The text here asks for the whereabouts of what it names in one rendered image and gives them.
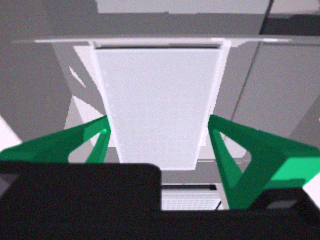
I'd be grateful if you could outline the grey bench mat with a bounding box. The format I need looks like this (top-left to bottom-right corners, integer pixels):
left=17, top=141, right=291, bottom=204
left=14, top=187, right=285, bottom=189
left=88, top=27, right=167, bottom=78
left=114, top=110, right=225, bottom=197
left=41, top=0, right=270, bottom=36

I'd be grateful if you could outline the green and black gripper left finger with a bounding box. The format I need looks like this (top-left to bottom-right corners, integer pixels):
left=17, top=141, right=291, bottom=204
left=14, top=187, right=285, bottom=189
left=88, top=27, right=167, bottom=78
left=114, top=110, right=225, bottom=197
left=0, top=115, right=111, bottom=163

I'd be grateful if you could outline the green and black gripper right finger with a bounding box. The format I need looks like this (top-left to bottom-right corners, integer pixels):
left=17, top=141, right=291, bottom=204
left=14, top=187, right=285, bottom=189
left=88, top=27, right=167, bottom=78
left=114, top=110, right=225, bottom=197
left=207, top=114, right=320, bottom=209

